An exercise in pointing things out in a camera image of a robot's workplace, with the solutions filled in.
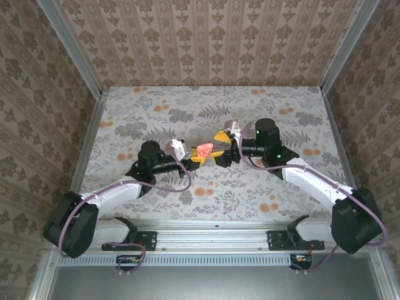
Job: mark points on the pink earbud charging case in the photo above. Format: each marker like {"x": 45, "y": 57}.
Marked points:
{"x": 204, "y": 149}

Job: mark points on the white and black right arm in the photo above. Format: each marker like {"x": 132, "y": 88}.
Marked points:
{"x": 359, "y": 222}

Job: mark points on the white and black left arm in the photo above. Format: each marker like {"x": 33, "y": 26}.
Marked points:
{"x": 72, "y": 225}

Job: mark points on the floral patterned table cover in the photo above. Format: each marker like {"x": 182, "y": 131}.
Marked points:
{"x": 250, "y": 103}

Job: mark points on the grey metal sheet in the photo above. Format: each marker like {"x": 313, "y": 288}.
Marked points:
{"x": 203, "y": 284}

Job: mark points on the aluminium side rail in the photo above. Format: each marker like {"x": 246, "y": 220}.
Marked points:
{"x": 86, "y": 150}
{"x": 343, "y": 150}

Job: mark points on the aluminium frame rail at bases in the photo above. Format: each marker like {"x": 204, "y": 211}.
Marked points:
{"x": 212, "y": 237}

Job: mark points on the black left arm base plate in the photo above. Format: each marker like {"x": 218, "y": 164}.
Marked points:
{"x": 147, "y": 240}

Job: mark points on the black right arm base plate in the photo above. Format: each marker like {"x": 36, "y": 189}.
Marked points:
{"x": 276, "y": 240}

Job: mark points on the aluminium frame post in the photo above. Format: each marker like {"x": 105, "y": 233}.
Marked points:
{"x": 347, "y": 47}
{"x": 72, "y": 50}

